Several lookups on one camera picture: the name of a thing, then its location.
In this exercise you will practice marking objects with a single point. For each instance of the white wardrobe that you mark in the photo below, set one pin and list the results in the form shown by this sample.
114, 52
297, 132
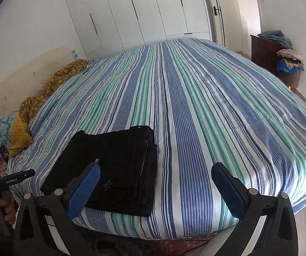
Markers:
142, 13

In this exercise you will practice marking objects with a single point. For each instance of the person's left hand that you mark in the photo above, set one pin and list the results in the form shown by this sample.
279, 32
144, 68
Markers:
8, 212

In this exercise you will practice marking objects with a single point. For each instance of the blue cloth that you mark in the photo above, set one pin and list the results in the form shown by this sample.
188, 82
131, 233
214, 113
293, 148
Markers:
285, 68

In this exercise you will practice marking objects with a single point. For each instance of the grey-blue clothes heap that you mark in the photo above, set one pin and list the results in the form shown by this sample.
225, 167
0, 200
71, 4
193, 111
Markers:
274, 37

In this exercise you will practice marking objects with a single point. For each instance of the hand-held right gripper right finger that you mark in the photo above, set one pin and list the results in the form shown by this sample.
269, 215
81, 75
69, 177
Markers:
229, 189

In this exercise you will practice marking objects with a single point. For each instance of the white door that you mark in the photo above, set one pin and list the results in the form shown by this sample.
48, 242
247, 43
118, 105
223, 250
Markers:
230, 13

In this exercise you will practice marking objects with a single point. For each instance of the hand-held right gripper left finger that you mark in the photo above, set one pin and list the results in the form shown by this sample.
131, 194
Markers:
84, 189

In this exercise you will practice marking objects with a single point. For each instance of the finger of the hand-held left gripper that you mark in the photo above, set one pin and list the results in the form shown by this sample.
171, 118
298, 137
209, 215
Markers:
28, 173

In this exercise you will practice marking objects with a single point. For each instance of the orange patterned blanket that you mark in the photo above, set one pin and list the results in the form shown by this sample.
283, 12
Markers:
35, 104

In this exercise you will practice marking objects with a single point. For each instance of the dark floral cloth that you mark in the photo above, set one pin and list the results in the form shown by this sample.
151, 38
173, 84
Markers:
3, 156

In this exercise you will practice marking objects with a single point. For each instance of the pink clothes pile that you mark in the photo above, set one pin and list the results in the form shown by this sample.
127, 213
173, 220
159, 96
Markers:
291, 56

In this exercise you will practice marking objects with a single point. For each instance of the blue wall sticker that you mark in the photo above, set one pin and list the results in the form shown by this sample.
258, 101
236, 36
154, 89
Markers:
75, 53

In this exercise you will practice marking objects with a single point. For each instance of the dark wooden cabinet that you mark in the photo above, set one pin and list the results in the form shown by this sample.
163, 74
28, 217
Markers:
263, 53

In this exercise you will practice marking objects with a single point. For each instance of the bed with striped sheet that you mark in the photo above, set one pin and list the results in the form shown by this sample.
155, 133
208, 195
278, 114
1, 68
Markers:
195, 112

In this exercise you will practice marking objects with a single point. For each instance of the brown basket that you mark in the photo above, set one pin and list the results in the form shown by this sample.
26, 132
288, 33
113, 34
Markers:
293, 80

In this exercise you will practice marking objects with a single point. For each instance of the black pants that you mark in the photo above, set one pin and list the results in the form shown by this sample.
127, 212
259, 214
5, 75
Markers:
126, 170

